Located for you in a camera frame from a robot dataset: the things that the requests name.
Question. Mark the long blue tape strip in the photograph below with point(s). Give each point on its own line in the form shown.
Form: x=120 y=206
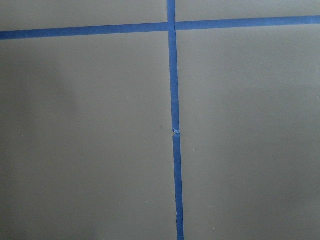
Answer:
x=175 y=115

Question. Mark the crossing blue tape strip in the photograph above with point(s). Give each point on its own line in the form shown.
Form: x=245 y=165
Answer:
x=159 y=27

